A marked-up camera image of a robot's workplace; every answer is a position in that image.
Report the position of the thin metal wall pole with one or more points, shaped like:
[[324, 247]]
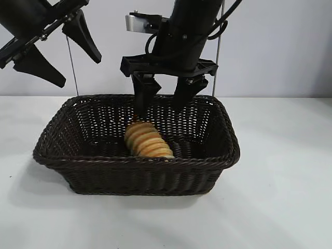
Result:
[[216, 57]]

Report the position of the long striped bread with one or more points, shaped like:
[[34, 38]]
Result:
[[147, 142]]

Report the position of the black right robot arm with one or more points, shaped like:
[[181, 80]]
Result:
[[194, 10]]

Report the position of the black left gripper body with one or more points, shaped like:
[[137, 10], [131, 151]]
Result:
[[28, 18]]

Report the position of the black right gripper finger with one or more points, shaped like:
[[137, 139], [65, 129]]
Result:
[[185, 90], [144, 93]]

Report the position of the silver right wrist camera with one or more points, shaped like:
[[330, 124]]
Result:
[[135, 23]]

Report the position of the dark brown woven basket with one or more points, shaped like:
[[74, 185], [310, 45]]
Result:
[[135, 176]]

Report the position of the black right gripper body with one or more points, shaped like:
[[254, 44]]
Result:
[[179, 49]]

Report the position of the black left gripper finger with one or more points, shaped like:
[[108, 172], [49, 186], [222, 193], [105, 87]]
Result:
[[39, 66], [83, 36]]

